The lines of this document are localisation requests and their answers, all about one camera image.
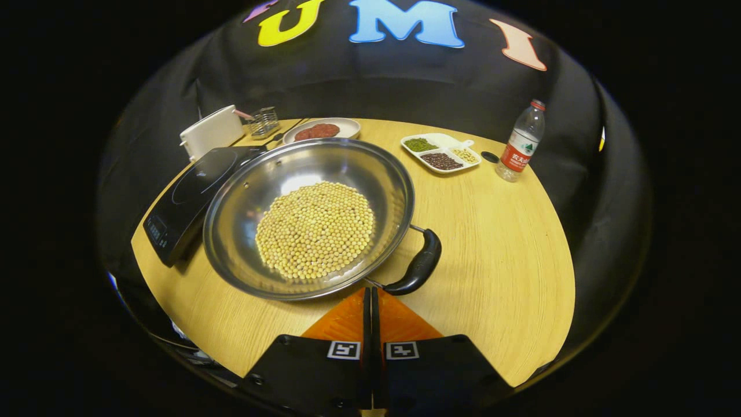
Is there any clear plastic water bottle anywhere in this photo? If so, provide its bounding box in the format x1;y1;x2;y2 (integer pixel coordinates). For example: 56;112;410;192
496;100;546;183

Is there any raw red meat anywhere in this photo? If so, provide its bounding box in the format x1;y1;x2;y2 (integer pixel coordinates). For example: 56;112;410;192
294;123;341;142

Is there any stainless steel pot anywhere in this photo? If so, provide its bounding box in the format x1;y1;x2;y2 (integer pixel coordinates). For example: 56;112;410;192
203;138;442;302

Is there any white toaster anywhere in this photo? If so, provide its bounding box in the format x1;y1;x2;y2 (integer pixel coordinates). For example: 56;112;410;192
179;105;247;162

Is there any white round plate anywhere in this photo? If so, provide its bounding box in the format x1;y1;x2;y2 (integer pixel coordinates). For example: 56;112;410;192
283;118;361;146

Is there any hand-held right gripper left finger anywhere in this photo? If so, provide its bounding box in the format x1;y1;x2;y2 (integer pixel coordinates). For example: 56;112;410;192
240;287;372;417

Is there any pile of soybeans in pot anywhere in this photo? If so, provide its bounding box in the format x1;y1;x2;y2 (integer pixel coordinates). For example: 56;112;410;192
255;181;376;280

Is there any black backdrop cloth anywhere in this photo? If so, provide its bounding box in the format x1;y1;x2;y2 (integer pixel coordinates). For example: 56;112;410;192
96;0;652;371

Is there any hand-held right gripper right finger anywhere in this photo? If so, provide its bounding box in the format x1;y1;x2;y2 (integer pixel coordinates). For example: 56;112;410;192
371;287;513;415

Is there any metal wire utensil holder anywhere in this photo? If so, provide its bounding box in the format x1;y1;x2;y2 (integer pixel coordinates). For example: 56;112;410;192
250;107;281;139

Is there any pile of dark red beans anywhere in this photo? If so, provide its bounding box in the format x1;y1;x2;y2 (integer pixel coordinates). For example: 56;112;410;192
420;152;464;171

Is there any black power cable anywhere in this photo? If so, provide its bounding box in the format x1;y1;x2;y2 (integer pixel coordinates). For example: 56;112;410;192
232;118;310;150

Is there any black induction cooktop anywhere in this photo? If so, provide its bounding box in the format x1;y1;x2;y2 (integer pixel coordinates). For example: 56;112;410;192
143;145;268;268

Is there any white divided dish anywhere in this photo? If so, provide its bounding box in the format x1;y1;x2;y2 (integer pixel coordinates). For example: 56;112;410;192
401;133;482;174

